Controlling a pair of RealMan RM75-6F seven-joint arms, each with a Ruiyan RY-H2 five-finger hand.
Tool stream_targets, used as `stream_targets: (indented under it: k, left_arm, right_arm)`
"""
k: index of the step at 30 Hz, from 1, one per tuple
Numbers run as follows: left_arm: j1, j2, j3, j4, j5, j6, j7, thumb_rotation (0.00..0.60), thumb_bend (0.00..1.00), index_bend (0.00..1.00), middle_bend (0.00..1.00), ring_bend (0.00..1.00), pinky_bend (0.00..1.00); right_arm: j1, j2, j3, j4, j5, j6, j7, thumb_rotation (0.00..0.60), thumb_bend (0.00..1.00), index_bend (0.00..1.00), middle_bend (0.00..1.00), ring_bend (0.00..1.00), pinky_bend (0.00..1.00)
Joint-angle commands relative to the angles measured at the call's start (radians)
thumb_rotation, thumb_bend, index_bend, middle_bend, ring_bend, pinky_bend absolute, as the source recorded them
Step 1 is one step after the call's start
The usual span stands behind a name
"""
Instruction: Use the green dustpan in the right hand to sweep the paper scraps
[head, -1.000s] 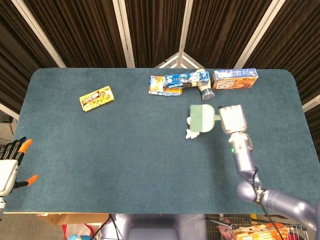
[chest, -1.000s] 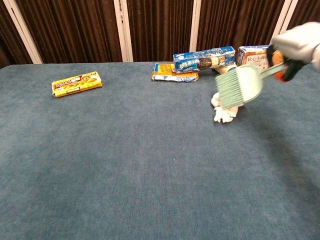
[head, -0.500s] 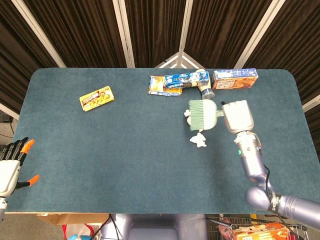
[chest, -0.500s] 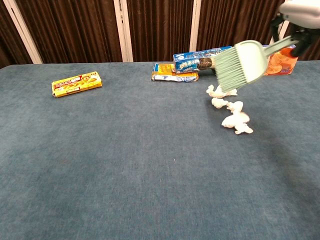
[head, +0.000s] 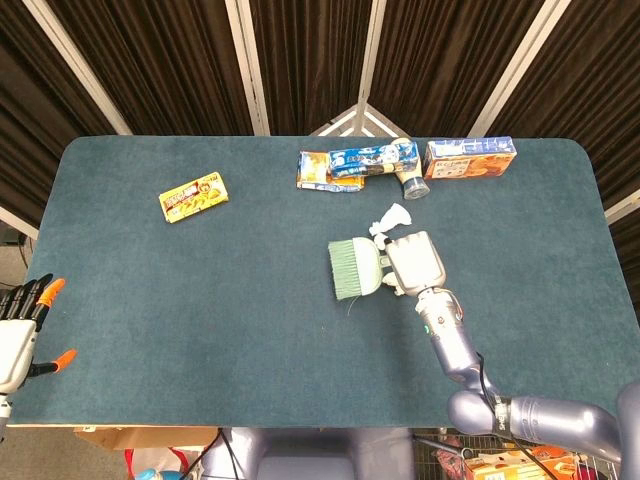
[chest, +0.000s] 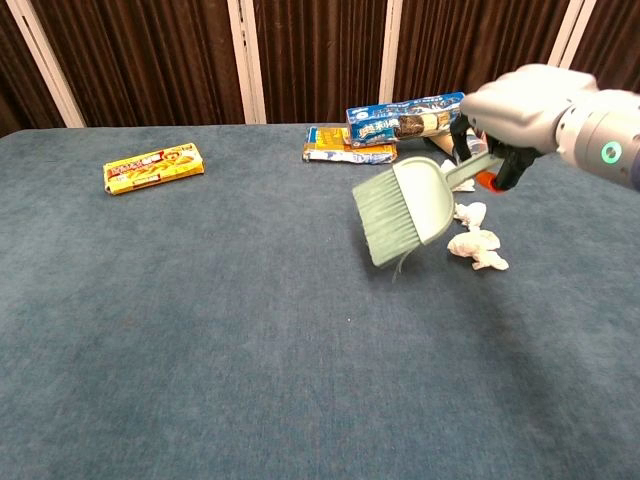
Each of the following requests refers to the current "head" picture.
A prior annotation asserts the white tissue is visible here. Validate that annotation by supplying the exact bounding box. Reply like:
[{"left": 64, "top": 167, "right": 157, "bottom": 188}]
[{"left": 368, "top": 202, "right": 414, "bottom": 251}]

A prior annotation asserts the red white bag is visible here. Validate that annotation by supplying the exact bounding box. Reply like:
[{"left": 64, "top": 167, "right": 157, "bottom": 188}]
[{"left": 123, "top": 447, "right": 206, "bottom": 480}]

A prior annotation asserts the wire shopping cart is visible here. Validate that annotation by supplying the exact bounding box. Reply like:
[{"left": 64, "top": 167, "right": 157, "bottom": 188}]
[{"left": 412, "top": 429, "right": 624, "bottom": 480}]

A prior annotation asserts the grey robot torso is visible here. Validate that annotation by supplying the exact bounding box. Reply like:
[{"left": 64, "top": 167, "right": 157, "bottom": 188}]
[{"left": 202, "top": 427, "right": 416, "bottom": 480}]

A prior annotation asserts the green bristle brush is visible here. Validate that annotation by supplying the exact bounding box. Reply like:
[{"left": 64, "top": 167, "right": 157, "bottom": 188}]
[{"left": 327, "top": 235, "right": 396, "bottom": 314}]

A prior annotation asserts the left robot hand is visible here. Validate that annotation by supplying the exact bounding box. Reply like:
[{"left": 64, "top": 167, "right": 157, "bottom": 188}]
[{"left": 0, "top": 272, "right": 79, "bottom": 395}]

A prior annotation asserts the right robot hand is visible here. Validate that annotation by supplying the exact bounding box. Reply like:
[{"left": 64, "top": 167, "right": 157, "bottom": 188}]
[{"left": 378, "top": 230, "right": 448, "bottom": 297}]

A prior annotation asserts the orange white snack box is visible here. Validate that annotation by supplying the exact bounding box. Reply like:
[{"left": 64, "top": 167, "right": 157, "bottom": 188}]
[{"left": 462, "top": 446, "right": 586, "bottom": 480}]

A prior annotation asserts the blue Oreo cookie box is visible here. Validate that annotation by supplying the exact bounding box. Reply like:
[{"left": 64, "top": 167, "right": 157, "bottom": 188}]
[{"left": 327, "top": 141, "right": 420, "bottom": 179}]

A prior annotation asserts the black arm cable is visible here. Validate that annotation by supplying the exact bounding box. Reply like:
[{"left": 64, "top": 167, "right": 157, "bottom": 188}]
[{"left": 473, "top": 352, "right": 507, "bottom": 444}]

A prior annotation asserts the yellow red snack box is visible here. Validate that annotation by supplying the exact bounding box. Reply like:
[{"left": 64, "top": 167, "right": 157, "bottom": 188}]
[{"left": 158, "top": 171, "right": 231, "bottom": 225}]

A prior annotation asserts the flattened yellow blue box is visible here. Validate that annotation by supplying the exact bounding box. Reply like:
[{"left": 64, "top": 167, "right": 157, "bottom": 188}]
[{"left": 295, "top": 149, "right": 366, "bottom": 194}]

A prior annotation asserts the orange blue cookie box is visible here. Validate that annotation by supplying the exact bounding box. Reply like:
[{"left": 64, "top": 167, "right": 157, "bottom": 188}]
[{"left": 423, "top": 134, "right": 517, "bottom": 180}]

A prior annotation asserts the white screen frame post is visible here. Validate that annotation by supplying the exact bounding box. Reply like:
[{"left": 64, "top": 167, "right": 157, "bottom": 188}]
[
  {"left": 357, "top": 0, "right": 396, "bottom": 109},
  {"left": 603, "top": 188, "right": 640, "bottom": 224},
  {"left": 467, "top": 0, "right": 574, "bottom": 137},
  {"left": 22, "top": 0, "right": 134, "bottom": 136},
  {"left": 224, "top": 0, "right": 271, "bottom": 136},
  {"left": 0, "top": 204, "right": 40, "bottom": 240}
]

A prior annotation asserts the cream bottle clear cap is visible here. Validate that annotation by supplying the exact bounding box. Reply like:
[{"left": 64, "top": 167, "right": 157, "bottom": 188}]
[{"left": 389, "top": 137, "right": 431, "bottom": 201}]

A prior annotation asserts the brown cardboard box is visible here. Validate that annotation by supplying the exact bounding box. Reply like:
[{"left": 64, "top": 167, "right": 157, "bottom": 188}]
[{"left": 74, "top": 425, "right": 220, "bottom": 451}]

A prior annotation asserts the dark brown curtain panel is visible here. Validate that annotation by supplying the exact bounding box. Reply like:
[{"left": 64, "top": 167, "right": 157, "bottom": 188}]
[
  {"left": 249, "top": 0, "right": 374, "bottom": 136},
  {"left": 487, "top": 0, "right": 640, "bottom": 211},
  {"left": 372, "top": 0, "right": 546, "bottom": 137},
  {"left": 47, "top": 0, "right": 254, "bottom": 136},
  {"left": 0, "top": 0, "right": 121, "bottom": 229}
]

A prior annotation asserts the white screen base foot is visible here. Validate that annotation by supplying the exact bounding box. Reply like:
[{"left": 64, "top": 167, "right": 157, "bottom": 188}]
[{"left": 309, "top": 102, "right": 411, "bottom": 139}]

